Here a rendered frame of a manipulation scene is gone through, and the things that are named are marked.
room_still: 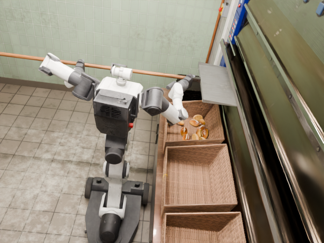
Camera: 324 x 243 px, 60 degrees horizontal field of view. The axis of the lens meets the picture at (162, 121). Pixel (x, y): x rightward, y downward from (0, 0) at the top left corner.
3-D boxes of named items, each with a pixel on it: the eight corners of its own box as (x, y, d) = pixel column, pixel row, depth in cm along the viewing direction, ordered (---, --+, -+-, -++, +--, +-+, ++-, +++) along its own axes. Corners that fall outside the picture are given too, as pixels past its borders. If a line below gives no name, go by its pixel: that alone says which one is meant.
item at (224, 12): (226, 14, 285) (229, 4, 278) (227, 17, 277) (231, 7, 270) (219, 12, 284) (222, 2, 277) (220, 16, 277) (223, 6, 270)
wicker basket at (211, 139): (211, 119, 287) (219, 98, 269) (217, 162, 244) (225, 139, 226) (164, 113, 285) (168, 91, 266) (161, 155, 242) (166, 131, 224)
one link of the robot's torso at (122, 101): (136, 149, 174) (141, 104, 151) (83, 137, 175) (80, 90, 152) (146, 119, 196) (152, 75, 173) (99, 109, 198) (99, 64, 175)
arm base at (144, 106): (164, 116, 170) (159, 106, 160) (144, 117, 173) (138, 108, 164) (166, 96, 177) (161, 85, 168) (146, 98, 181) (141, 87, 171)
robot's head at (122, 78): (128, 85, 166) (129, 72, 160) (112, 81, 166) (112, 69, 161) (131, 79, 171) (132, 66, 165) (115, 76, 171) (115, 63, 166)
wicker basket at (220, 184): (218, 165, 242) (227, 142, 224) (227, 226, 200) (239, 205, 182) (163, 158, 240) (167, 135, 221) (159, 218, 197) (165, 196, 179)
